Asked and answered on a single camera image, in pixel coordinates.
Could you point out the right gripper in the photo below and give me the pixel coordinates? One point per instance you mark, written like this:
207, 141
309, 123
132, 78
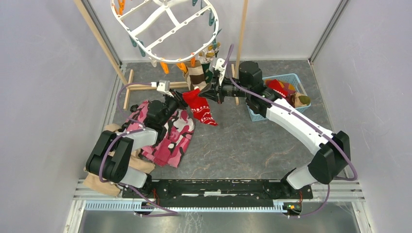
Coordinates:
215, 93

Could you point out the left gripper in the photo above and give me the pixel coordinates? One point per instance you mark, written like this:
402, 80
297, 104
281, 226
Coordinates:
179, 99

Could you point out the red white patterned sock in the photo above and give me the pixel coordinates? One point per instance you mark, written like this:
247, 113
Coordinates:
199, 107

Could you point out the tan brown striped sock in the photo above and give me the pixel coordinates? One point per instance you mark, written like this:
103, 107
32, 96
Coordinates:
195, 77

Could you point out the orange clothespin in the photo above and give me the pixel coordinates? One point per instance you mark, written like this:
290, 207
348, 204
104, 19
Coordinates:
193, 61
165, 67
182, 67

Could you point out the teal clothespin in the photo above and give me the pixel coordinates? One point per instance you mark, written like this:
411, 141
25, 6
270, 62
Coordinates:
134, 44
141, 50

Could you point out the white clip hanger frame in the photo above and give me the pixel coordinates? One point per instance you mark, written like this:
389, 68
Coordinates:
172, 31

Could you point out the green sock with yellow cuff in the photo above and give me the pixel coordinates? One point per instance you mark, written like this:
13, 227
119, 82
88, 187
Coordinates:
208, 58

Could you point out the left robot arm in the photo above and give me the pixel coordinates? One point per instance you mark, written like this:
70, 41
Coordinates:
163, 129

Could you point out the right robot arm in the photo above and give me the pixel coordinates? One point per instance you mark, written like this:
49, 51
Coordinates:
331, 150

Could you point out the wooden hanger stand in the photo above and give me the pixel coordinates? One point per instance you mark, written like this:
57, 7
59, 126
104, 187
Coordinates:
121, 83

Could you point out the brown tan socks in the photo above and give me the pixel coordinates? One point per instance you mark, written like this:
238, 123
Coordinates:
293, 97

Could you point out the pink camouflage cloth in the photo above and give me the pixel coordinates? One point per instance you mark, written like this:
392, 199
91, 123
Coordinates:
174, 144

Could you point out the beige cloth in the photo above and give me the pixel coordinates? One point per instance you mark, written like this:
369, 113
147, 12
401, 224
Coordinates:
103, 183

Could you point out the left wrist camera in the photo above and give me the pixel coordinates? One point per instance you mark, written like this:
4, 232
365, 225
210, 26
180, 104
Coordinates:
163, 87

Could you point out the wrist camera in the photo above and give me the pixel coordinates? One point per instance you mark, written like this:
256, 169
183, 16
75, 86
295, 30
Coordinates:
163, 87
220, 66

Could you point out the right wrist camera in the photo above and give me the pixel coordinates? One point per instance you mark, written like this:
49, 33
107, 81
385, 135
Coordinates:
220, 66

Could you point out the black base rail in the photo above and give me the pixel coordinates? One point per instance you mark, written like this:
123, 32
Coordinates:
222, 193

